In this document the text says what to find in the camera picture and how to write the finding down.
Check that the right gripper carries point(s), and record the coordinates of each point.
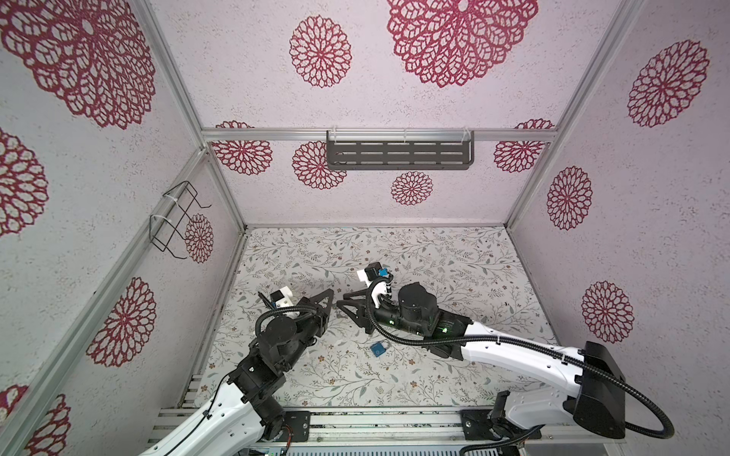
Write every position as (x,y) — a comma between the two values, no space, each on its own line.
(363,318)

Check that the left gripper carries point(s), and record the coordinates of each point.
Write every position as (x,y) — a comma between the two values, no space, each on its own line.
(321,314)

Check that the blue padlock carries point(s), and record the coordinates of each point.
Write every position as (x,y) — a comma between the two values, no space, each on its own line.
(380,348)

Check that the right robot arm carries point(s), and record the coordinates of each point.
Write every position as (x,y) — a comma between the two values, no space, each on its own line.
(584,386)

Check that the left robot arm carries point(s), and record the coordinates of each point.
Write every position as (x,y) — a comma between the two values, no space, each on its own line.
(243,409)

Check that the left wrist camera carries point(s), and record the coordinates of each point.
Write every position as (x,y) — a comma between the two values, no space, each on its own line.
(282,298)

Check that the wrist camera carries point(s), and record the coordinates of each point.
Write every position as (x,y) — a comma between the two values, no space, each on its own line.
(282,298)
(374,271)

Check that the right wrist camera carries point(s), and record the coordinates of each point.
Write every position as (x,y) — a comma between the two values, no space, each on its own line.
(374,271)

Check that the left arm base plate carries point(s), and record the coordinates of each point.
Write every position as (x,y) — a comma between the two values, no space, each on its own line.
(295,427)

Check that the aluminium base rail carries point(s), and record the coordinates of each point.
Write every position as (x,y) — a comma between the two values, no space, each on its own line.
(400,427)

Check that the dark metal wall shelf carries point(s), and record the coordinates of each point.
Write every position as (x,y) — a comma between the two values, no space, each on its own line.
(403,155)

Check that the black wire wall rack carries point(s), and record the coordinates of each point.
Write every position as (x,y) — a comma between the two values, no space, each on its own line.
(184,231)

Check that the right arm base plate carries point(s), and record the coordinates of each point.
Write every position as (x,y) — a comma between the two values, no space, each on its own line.
(478,425)

